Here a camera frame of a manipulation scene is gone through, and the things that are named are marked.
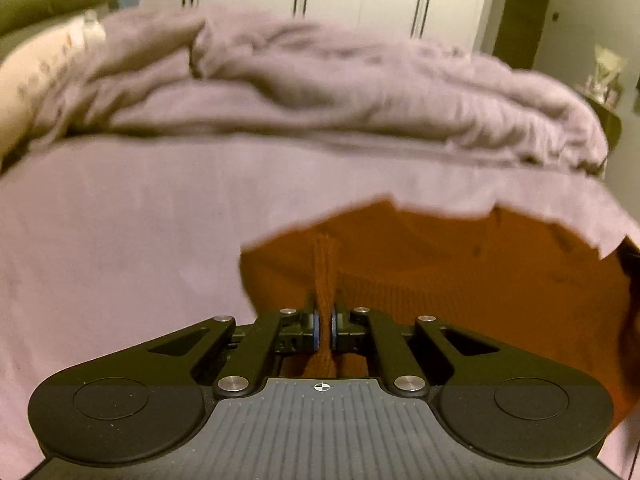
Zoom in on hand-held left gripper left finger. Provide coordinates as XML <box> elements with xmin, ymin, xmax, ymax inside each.
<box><xmin>149</xmin><ymin>294</ymin><xmax>322</xmax><ymax>399</ymax></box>

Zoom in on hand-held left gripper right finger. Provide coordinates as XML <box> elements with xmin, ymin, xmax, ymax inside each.
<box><xmin>331</xmin><ymin>301</ymin><xmax>502</xmax><ymax>399</ymax></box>

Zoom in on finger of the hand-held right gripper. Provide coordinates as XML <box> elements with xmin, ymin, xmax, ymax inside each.
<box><xmin>618</xmin><ymin>244</ymin><xmax>640</xmax><ymax>288</ymax></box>

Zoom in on brown button cardigan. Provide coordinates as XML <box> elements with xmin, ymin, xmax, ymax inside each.
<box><xmin>240</xmin><ymin>200</ymin><xmax>640</xmax><ymax>426</ymax></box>

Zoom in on small side table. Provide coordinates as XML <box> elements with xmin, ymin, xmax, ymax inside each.
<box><xmin>575</xmin><ymin>82</ymin><xmax>625</xmax><ymax>153</ymax></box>

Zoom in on wrapped flower bouquet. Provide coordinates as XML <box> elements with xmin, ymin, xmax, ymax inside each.
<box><xmin>585</xmin><ymin>44</ymin><xmax>628</xmax><ymax>108</ymax></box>

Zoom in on purple fleece bed sheet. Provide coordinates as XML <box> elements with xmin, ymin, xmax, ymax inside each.
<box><xmin>0</xmin><ymin>132</ymin><xmax>640</xmax><ymax>480</ymax></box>

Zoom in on crumpled purple duvet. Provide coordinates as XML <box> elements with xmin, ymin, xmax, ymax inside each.
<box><xmin>30</xmin><ymin>2</ymin><xmax>612</xmax><ymax>176</ymax></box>

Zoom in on cream patterned pillow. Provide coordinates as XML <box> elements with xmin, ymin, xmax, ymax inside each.
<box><xmin>0</xmin><ymin>10</ymin><xmax>107</xmax><ymax>163</ymax></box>

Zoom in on green padded headboard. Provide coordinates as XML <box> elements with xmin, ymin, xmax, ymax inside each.
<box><xmin>0</xmin><ymin>0</ymin><xmax>111</xmax><ymax>53</ymax></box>

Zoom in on dark wooden post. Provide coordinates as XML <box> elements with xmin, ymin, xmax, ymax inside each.
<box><xmin>491</xmin><ymin>0</ymin><xmax>557</xmax><ymax>73</ymax></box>

